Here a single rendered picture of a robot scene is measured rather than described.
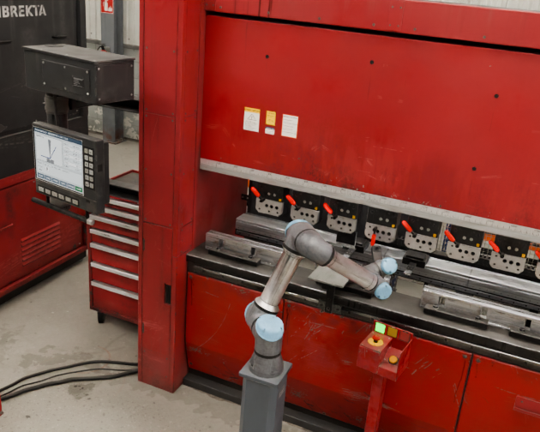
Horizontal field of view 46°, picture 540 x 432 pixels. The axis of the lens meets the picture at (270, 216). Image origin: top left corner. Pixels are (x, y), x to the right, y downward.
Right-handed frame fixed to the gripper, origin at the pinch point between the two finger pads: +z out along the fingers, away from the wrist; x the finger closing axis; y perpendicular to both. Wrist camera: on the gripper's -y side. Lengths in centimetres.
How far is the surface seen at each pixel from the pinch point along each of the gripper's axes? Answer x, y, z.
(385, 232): 4.8, -15.6, -12.4
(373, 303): 1.7, 18.8, -2.0
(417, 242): 18.5, -10.8, -18.6
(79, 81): -141, -76, -31
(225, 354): -68, 48, 59
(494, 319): 56, 25, -20
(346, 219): -12.6, -22.8, -4.9
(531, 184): 57, -33, -56
